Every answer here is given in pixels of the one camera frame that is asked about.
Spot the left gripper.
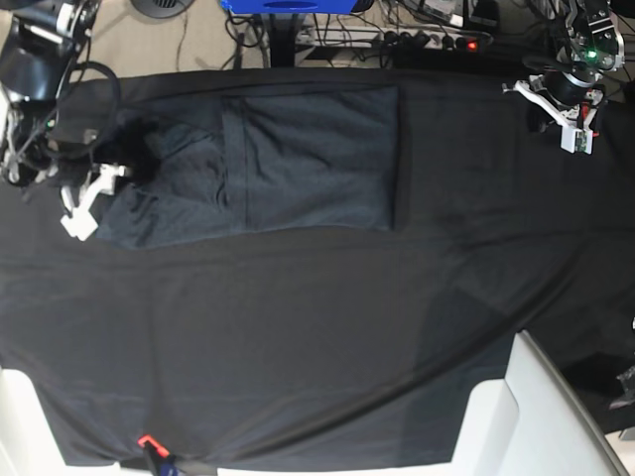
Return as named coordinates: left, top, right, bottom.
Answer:
left=529, top=71, right=603, bottom=129

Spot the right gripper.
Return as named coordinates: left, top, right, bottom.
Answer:
left=47, top=128, right=159, bottom=187

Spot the dark grey T-shirt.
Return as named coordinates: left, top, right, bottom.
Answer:
left=97, top=86, right=400, bottom=249

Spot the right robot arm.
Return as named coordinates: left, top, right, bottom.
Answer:
left=1, top=1, right=160, bottom=189

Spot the red black clamp right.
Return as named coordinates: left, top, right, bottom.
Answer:
left=577, top=88, right=604, bottom=138

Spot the grey round floor base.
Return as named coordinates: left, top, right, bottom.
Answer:
left=130, top=0, right=193, bottom=20

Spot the blue plastic bin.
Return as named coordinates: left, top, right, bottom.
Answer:
left=220, top=0, right=357, bottom=15

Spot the white power strip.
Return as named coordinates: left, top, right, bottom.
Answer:
left=296, top=25, right=484, bottom=52

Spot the black table cloth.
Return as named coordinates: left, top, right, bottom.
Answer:
left=1, top=69, right=634, bottom=471

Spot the white chair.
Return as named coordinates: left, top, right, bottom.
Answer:
left=450, top=331, right=629, bottom=476

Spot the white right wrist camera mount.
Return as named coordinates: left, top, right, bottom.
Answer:
left=60, top=164, right=132, bottom=242

